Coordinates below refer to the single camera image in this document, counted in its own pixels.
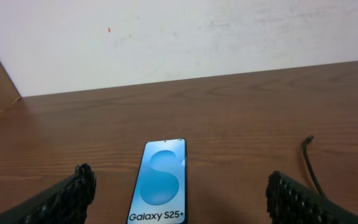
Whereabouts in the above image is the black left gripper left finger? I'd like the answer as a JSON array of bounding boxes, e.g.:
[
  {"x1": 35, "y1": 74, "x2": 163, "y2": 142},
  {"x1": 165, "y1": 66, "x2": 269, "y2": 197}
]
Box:
[{"x1": 0, "y1": 163, "x2": 96, "y2": 224}]

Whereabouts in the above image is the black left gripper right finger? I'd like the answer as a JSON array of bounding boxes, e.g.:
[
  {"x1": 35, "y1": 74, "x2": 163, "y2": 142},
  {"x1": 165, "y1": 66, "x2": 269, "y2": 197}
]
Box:
[{"x1": 265, "y1": 171, "x2": 358, "y2": 224}]

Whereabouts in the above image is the black USB charging cable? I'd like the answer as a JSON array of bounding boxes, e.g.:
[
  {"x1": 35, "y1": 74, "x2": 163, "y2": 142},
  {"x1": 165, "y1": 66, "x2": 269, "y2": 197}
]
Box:
[{"x1": 301, "y1": 134, "x2": 328, "y2": 198}]

